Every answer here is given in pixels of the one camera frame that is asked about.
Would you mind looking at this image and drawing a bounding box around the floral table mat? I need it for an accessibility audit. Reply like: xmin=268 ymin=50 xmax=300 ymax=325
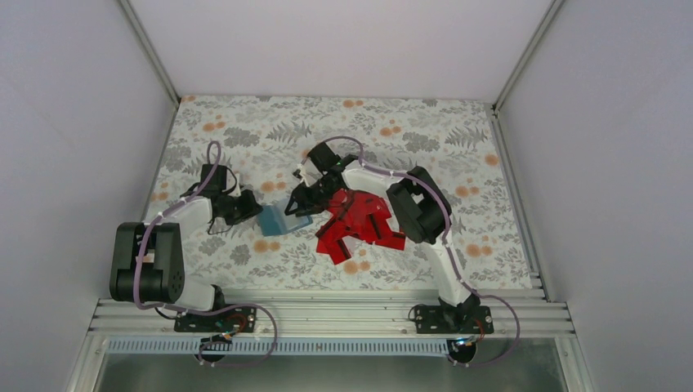
xmin=146 ymin=96 xmax=532 ymax=290

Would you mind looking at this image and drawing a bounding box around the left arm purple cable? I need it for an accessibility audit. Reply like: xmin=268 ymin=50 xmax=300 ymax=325
xmin=132 ymin=140 xmax=278 ymax=370

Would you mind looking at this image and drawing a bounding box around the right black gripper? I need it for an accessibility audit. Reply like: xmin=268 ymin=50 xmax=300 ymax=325
xmin=285 ymin=176 xmax=340 ymax=217

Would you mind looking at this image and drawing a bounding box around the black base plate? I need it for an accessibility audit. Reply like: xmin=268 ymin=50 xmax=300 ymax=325
xmin=173 ymin=306 xmax=257 ymax=334
xmin=408 ymin=304 xmax=494 ymax=335

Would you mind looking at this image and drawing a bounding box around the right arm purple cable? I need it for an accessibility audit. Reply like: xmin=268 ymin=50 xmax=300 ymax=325
xmin=311 ymin=135 xmax=522 ymax=369

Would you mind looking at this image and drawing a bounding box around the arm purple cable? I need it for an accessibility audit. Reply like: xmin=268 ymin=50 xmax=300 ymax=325
xmin=311 ymin=135 xmax=522 ymax=369
xmin=132 ymin=140 xmax=278 ymax=370

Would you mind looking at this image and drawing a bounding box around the teal card holder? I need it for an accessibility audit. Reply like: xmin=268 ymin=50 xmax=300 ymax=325
xmin=256 ymin=198 xmax=313 ymax=237

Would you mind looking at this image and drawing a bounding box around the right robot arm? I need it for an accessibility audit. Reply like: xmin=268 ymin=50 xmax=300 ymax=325
xmin=284 ymin=142 xmax=481 ymax=332

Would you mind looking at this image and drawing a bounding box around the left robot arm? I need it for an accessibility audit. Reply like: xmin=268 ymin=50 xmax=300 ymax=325
xmin=110 ymin=163 xmax=263 ymax=331

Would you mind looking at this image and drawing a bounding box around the pile of red cards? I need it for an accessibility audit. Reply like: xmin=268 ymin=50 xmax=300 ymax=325
xmin=315 ymin=189 xmax=405 ymax=257

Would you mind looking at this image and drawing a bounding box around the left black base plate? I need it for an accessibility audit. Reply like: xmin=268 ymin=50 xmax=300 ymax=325
xmin=173 ymin=306 xmax=257 ymax=334

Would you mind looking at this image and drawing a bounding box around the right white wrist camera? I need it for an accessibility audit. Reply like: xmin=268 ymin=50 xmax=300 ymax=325
xmin=293 ymin=160 xmax=321 ymax=185

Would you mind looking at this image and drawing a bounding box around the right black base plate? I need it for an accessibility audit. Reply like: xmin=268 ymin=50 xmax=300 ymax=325
xmin=408 ymin=304 xmax=494 ymax=335

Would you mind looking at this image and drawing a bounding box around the aluminium rail frame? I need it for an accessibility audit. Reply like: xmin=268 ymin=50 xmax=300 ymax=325
xmin=88 ymin=289 xmax=575 ymax=338

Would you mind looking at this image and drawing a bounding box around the red card front bottom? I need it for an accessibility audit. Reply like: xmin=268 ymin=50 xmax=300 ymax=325
xmin=326 ymin=239 xmax=352 ymax=265

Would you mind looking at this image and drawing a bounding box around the grey slotted cable duct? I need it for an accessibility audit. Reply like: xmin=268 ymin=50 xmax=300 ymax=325
xmin=106 ymin=336 xmax=449 ymax=357

